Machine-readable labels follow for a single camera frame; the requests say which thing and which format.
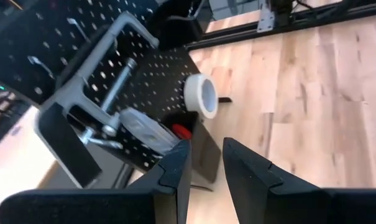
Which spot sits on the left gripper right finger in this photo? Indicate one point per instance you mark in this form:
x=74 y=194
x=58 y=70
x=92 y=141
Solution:
x=284 y=202

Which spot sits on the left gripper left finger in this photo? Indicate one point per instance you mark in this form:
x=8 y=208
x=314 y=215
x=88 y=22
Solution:
x=113 y=208

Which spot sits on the silver utility knife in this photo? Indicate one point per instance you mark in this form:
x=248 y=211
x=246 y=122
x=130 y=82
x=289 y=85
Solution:
x=144 y=130

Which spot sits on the grey C-clamp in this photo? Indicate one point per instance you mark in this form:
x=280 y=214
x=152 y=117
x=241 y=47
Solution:
x=72 y=93

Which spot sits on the white masking tape roll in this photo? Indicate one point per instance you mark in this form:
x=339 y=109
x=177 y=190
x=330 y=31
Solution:
x=194 y=93

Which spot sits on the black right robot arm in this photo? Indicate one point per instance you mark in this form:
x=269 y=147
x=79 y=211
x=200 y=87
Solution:
x=281 y=9

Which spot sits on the silver peg hook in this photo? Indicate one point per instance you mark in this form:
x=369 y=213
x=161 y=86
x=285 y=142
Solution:
x=41 y=66
x=79 y=28

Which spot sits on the tall black pegboard bin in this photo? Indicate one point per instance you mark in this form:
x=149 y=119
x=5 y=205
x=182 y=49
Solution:
x=206 y=155

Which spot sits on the light wood desk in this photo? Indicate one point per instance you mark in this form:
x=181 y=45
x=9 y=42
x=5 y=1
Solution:
x=13 y=161

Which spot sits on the black metal pegboard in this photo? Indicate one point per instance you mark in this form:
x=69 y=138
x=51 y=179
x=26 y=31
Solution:
x=163 y=71

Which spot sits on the black aluminium table frame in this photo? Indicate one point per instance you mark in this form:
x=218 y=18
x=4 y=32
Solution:
x=299 y=25

